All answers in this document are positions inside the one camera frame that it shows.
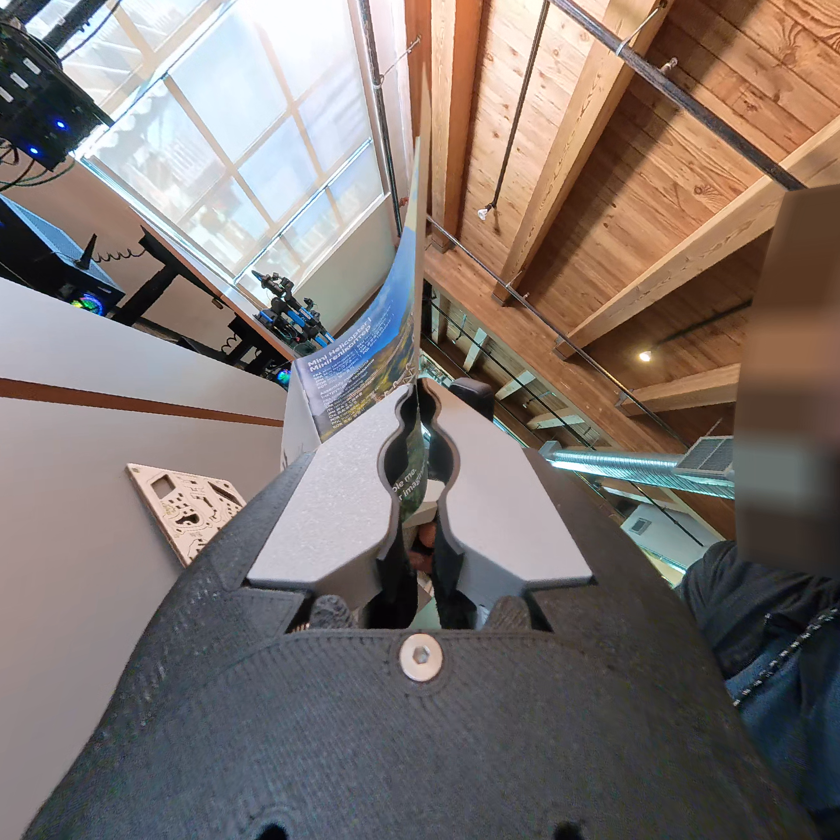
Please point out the thin black conduit with spotlight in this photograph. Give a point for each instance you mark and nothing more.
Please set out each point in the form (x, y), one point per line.
(515, 111)

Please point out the person's right hand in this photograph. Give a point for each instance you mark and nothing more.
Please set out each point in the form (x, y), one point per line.
(425, 541)

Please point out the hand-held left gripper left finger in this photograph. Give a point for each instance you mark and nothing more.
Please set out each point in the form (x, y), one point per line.
(321, 518)

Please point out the white desk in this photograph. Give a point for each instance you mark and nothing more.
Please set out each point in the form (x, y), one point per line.
(98, 348)
(65, 590)

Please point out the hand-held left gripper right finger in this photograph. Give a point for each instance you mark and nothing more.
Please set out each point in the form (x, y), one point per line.
(518, 525)

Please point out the laser-cut wooden puzzle sheet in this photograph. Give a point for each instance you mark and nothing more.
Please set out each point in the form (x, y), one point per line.
(187, 508)

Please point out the person's blue jeans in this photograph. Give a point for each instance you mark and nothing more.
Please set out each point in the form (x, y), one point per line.
(794, 741)

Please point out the black desk frame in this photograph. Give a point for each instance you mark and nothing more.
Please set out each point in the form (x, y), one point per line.
(177, 295)

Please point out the metal vent grille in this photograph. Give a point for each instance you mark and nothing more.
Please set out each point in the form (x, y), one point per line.
(707, 454)

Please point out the black ceiling pipe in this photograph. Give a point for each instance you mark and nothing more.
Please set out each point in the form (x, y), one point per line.
(676, 92)

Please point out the large grid window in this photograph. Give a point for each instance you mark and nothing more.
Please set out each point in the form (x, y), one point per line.
(229, 131)

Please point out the person in dark jacket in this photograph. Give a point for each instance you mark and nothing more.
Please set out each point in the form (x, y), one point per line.
(754, 590)

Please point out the colourful printed packaging card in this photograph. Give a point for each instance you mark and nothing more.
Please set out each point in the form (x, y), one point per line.
(367, 354)

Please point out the blue and black robot arm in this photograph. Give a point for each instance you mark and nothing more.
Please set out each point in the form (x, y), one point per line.
(292, 312)

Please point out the black equipment box with lights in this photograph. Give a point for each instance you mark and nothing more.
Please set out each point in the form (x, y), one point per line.
(39, 92)

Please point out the computer tower with rainbow fans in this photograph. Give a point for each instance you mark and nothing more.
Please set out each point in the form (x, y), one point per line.
(46, 256)

